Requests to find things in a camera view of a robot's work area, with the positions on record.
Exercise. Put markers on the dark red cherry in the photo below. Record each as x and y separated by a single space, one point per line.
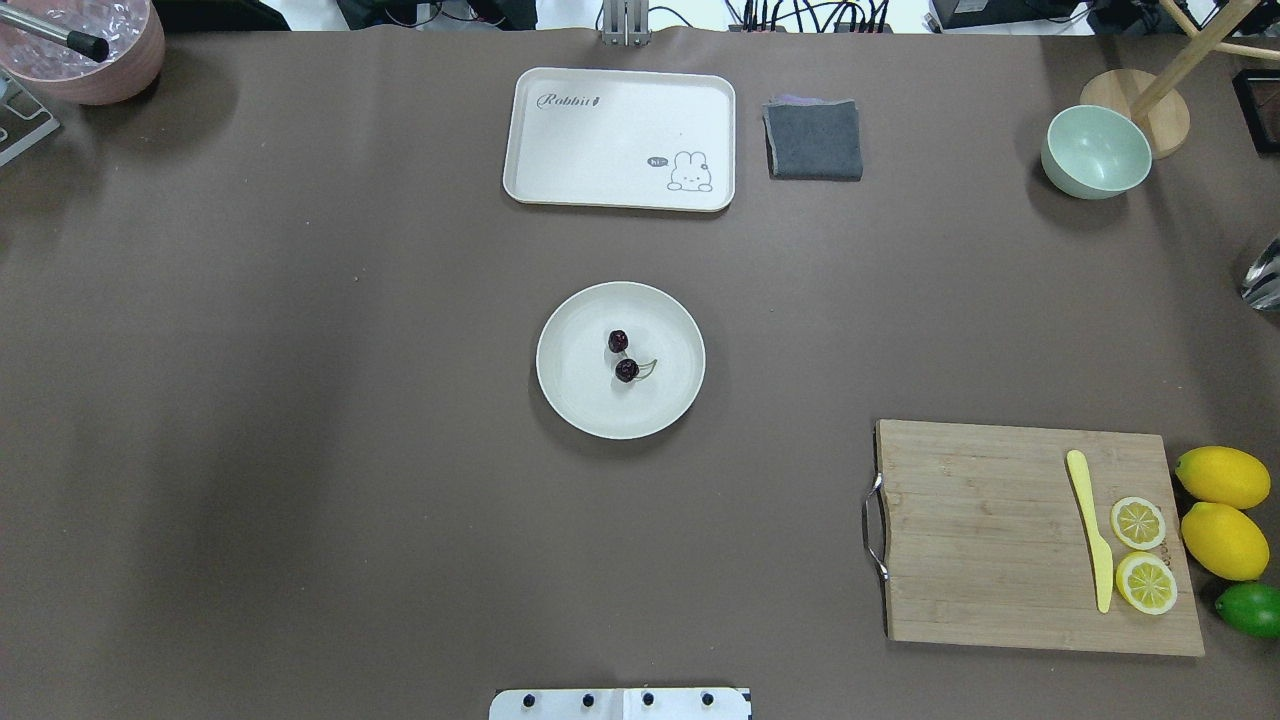
628 370
617 341

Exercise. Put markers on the beige round plate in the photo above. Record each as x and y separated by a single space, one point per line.
576 370

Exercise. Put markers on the cream rabbit tray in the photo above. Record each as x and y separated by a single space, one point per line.
622 139

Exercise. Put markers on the dark wooden tray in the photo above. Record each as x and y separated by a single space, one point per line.
1257 91

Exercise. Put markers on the grey folded cloth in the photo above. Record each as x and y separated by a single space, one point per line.
811 139

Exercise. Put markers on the bamboo cutting board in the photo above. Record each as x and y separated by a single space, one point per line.
984 543

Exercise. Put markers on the yellow plastic knife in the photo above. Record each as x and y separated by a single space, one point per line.
1102 557

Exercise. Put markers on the mint green bowl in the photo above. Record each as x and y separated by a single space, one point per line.
1094 153

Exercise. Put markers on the lemon half slice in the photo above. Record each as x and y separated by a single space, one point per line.
1138 523
1146 582

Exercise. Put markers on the wooden mug tree stand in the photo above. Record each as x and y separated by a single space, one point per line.
1152 102

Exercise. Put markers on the whole yellow lemon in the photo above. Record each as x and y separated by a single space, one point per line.
1225 541
1220 474

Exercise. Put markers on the pink bowl with ice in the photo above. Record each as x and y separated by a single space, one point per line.
133 33

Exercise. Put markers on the steel scoop in pink bowl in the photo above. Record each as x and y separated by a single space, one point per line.
93 47

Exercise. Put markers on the white cup rack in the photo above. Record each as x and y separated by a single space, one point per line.
25 121

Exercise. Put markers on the green lime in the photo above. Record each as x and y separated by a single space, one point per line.
1251 608

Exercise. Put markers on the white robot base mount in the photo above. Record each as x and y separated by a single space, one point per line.
623 703

